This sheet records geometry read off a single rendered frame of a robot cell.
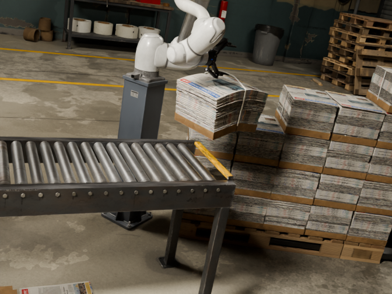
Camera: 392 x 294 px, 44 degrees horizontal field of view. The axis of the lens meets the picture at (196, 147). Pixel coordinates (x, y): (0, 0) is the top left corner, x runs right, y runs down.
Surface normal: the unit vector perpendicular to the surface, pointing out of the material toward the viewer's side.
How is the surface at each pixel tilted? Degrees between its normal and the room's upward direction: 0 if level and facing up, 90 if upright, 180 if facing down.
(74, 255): 0
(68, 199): 90
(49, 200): 90
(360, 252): 90
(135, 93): 90
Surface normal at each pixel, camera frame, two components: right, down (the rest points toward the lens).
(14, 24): 0.37, 0.39
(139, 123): -0.54, 0.22
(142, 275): 0.17, -0.92
